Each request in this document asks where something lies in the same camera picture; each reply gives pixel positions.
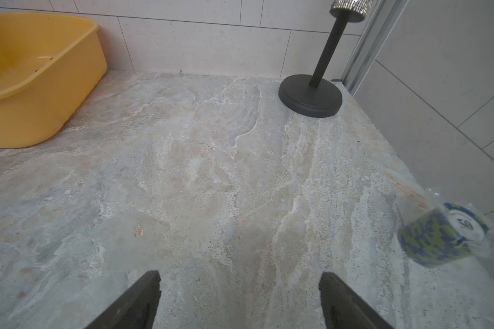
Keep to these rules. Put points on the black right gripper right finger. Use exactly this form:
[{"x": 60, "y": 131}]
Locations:
[{"x": 344, "y": 308}]

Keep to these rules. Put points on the black stand crystal tube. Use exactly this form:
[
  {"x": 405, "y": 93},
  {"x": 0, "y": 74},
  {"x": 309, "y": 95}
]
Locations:
[{"x": 312, "y": 95}]

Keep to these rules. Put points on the wrapped poker chip stack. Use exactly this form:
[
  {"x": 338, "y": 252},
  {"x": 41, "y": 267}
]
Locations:
[{"x": 445, "y": 234}]

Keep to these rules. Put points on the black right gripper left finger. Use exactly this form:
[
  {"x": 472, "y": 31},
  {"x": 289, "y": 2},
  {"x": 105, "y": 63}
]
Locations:
[{"x": 135, "y": 308}]

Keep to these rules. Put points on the yellow plastic storage box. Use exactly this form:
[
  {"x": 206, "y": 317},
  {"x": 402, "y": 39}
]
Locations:
[{"x": 48, "y": 66}]

